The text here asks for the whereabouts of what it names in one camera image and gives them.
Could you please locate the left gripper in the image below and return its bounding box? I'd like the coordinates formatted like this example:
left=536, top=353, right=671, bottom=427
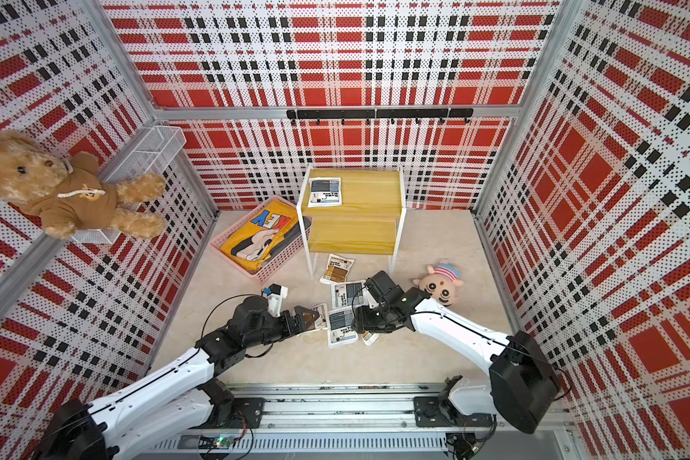
left=245, top=306, right=320, bottom=348

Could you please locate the grey coffee bag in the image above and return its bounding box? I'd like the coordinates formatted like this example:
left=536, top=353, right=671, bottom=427
left=309, top=177, right=342, bottom=207
left=327, top=309, right=360, bottom=349
left=331, top=280, right=372, bottom=310

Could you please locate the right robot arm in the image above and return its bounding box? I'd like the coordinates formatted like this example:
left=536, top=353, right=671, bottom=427
left=347, top=271, right=562, bottom=434

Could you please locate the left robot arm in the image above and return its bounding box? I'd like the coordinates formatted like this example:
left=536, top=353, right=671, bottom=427
left=28, top=295, right=319, bottom=459

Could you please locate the yellow two-tier shelf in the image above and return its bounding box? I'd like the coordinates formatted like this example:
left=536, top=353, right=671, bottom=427
left=296, top=166, right=407, bottom=278

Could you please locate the plush doll head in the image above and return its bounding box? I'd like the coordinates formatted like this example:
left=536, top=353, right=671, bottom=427
left=412, top=260, right=464, bottom=307

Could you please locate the pink plastic basket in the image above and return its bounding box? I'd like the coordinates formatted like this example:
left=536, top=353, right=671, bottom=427
left=210, top=195, right=303, bottom=284

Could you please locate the yellow printed cloth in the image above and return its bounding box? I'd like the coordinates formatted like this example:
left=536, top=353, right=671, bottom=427
left=218, top=199, right=301, bottom=273

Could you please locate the small circuit board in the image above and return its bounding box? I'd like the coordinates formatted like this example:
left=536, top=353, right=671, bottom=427
left=199, top=435, right=239, bottom=450

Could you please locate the brown teddy bear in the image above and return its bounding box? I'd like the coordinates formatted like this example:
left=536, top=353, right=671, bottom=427
left=0, top=130, right=167, bottom=240

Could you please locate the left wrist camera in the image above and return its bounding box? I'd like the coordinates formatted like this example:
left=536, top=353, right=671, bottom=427
left=262, top=284, right=289, bottom=317

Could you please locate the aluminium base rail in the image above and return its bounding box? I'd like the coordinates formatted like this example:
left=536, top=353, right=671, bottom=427
left=132, top=384, right=583, bottom=459

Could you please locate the black wall hook rail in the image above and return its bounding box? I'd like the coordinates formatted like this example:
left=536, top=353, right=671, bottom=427
left=287, top=107, right=475, bottom=124

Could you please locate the white wire basket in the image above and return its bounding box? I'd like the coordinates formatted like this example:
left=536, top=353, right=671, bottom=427
left=72, top=125, right=186, bottom=245

